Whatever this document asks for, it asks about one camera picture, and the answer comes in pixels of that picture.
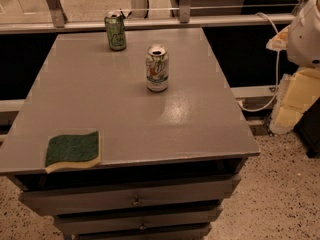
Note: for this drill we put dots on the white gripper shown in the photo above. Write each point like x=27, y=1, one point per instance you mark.
x=305, y=37

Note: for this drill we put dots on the white 7up soda can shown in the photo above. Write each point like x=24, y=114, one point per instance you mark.
x=157, y=68

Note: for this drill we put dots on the green soda can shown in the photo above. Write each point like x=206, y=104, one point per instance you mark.
x=115, y=30

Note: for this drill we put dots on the grey drawer cabinet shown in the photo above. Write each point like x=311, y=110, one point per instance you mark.
x=194, y=128

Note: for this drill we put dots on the bottom grey drawer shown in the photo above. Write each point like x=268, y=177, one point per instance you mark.
x=178, y=232

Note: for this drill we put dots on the grey drawer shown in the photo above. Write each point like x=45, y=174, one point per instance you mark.
x=131, y=195
x=178, y=232
x=141, y=220

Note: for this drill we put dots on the green and yellow sponge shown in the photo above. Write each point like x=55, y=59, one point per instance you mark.
x=73, y=151

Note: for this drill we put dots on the grey metal railing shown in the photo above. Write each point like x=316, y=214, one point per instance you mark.
x=64, y=16

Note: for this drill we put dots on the top grey drawer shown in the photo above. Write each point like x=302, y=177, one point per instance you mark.
x=131, y=195

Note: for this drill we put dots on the middle grey drawer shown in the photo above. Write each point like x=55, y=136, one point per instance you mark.
x=141, y=220

